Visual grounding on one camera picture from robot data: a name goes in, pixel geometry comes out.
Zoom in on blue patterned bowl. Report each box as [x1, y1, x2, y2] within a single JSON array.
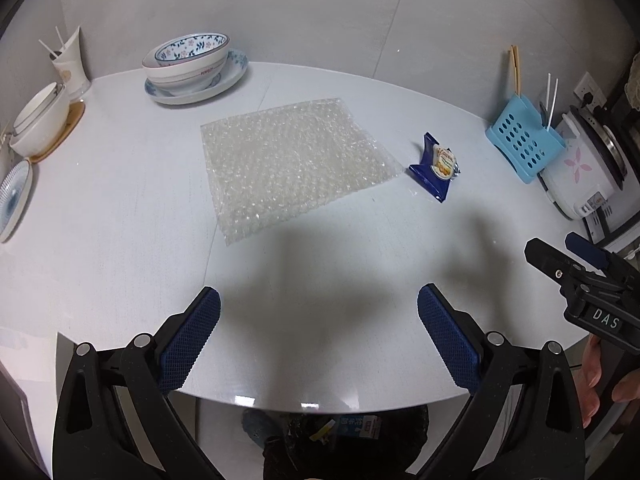
[[153, 33, 230, 69]]

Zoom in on beige mesh cloth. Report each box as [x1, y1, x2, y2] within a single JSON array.
[[627, 52, 640, 106]]

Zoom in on grey shoe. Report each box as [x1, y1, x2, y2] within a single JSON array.
[[241, 408, 281, 446]]

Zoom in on wooden coaster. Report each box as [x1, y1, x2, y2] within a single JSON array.
[[27, 100, 86, 164]]

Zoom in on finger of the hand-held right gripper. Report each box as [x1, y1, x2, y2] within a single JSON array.
[[564, 231, 614, 267], [524, 238, 590, 287]]

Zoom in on white bowl red print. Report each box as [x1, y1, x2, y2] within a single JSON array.
[[141, 42, 228, 96]]

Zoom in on white lidded bowl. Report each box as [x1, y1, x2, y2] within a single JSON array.
[[9, 81, 71, 157]]

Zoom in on blue white bowl on plate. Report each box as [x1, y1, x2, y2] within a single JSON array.
[[145, 49, 249, 106]]

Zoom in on white wall socket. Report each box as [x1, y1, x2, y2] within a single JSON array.
[[575, 72, 604, 106]]

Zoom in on blue utensil holder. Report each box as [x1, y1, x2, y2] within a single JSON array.
[[485, 95, 566, 184]]

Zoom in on person's right hand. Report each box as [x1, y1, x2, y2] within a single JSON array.
[[580, 334, 640, 429]]

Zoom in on blue striped plate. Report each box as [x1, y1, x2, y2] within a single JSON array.
[[0, 159, 35, 243]]

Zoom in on white flowered rice cooker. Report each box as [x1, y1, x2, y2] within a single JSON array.
[[541, 105, 632, 221]]

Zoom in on blue milk carton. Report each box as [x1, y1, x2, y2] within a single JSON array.
[[340, 414, 379, 439]]

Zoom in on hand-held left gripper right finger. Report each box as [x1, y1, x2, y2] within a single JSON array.
[[417, 283, 587, 480]]

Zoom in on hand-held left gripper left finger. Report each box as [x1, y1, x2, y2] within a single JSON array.
[[52, 286, 222, 480]]

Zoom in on blue snack packet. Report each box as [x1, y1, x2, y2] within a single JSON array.
[[407, 132, 460, 204]]

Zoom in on clear bubble wrap sheet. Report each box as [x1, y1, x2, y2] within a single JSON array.
[[200, 97, 405, 247]]

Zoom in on white cup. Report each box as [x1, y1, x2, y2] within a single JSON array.
[[51, 27, 92, 101]]

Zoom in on black bagged trash bin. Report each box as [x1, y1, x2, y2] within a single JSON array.
[[260, 404, 431, 480]]

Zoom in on white microwave oven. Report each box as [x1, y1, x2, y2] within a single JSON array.
[[582, 205, 640, 257]]

